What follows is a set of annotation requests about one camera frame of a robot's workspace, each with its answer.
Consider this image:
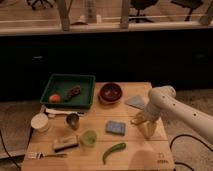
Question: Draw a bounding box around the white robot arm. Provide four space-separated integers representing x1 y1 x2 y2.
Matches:
144 86 213 144

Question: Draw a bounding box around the silver fork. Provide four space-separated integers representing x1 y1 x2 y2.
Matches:
27 152 67 159

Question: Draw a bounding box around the wooden block eraser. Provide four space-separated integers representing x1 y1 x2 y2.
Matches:
53 135 79 152

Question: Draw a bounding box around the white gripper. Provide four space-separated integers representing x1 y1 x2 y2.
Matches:
144 102 162 136

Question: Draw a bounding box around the small metal cup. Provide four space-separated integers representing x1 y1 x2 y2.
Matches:
66 113 79 130

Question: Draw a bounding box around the dark red bowl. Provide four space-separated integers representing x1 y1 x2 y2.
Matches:
99 82 123 104

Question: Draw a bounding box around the green plastic cup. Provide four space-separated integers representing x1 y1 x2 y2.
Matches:
81 130 97 147

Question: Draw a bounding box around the blue sponge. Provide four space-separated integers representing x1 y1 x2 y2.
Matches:
105 121 126 136

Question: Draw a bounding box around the yellow banana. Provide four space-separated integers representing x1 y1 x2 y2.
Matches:
130 112 145 125

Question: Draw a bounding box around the black power cable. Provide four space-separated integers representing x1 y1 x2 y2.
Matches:
169 133 213 171

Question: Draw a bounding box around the red peach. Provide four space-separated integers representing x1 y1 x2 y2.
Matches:
49 93 61 103

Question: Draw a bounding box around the black left cable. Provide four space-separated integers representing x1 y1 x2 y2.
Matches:
0 129 22 171

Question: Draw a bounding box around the green cucumber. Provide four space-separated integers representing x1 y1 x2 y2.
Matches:
102 143 126 165

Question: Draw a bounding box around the grey triangular cloth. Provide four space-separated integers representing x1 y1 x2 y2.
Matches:
125 95 145 109

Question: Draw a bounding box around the white paper cup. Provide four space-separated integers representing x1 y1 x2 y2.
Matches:
31 113 49 132

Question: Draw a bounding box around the white knife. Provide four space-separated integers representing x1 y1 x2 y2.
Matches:
45 108 84 117

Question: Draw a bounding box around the green plastic tray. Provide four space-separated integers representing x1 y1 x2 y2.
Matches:
40 74 95 109

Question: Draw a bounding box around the brown grape bunch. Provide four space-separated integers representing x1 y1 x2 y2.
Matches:
64 85 81 101

